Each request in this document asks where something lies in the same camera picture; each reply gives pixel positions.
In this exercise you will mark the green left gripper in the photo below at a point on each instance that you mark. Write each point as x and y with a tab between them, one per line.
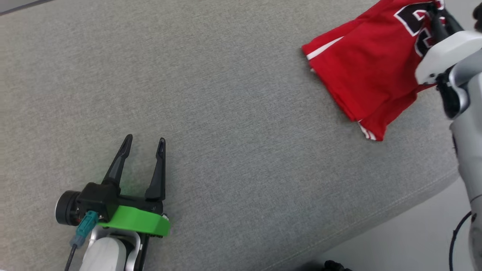
139	222

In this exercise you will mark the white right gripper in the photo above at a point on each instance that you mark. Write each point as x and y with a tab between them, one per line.
444	52

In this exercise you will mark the red white basketball jersey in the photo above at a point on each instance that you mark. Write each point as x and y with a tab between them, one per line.
369	67

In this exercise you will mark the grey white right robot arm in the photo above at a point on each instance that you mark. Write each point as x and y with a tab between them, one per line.
470	150

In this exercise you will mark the small black base part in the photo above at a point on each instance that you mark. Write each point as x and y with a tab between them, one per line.
337	266

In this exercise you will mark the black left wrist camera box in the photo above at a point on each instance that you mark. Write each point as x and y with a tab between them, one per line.
98	197

